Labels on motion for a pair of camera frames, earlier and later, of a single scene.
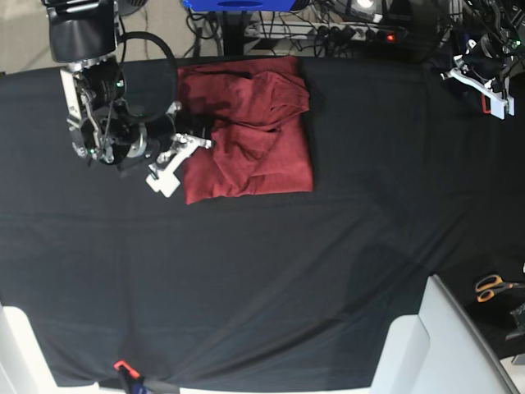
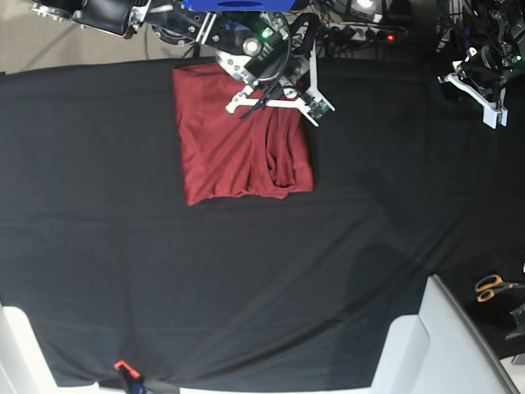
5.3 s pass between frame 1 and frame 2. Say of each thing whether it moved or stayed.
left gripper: moved
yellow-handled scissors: stayed
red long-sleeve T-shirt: stayed
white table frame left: stayed
